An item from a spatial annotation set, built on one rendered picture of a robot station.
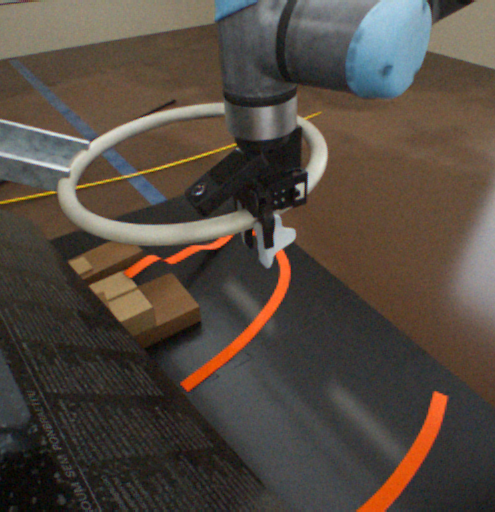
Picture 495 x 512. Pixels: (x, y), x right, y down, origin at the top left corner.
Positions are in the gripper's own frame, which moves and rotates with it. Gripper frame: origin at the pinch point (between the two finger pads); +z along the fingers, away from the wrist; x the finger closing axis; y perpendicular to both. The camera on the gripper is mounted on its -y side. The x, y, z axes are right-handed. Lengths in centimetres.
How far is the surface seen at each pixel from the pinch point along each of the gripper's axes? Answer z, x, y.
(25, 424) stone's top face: 3.4, -9.8, -37.1
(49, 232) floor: 85, 160, -38
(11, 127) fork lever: -12, 45, -28
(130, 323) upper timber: 70, 64, -19
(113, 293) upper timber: 67, 78, -21
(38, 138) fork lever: -9.3, 42.5, -24.3
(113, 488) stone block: 8.2, -19.9, -30.2
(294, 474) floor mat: 89, -1, 8
